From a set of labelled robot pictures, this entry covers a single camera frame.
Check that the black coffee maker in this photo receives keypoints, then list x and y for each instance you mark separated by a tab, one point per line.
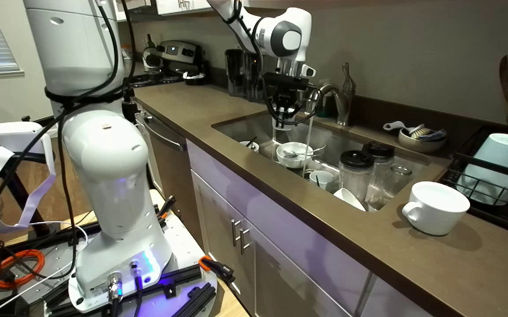
174	59

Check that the small white cup in sink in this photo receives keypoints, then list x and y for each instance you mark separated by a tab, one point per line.
324	179

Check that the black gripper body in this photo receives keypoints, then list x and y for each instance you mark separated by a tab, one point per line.
283	93

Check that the white oval dish front sink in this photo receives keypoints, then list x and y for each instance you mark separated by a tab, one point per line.
252	144

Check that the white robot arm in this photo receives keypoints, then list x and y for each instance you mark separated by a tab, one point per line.
82	59

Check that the dark glass bottle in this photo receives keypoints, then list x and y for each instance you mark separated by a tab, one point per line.
347	93

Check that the stainless steel sink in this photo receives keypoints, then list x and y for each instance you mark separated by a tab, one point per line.
327	142

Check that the clear blender jar black lid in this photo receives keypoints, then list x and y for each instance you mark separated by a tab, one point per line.
356	170

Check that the orange handled tool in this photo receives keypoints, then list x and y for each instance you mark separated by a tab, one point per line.
220	267

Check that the purple-lit drawer fronts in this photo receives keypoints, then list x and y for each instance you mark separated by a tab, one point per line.
283	265

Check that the light blue container in rack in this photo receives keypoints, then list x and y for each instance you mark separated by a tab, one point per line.
488	184

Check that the white bowl in sink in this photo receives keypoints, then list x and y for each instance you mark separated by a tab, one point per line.
294	155

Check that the curved steel faucet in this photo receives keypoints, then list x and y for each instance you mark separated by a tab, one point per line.
317	95

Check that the white mug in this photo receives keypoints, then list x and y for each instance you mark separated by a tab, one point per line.
283	121
435	207

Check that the black dish rack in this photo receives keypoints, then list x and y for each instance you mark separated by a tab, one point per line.
465	155

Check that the white plate in sink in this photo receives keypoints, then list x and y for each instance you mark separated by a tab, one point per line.
350	197

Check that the small dish with utensils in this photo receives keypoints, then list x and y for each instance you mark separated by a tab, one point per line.
417	137

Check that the green soap dispenser white pump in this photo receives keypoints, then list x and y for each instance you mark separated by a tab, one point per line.
327	107

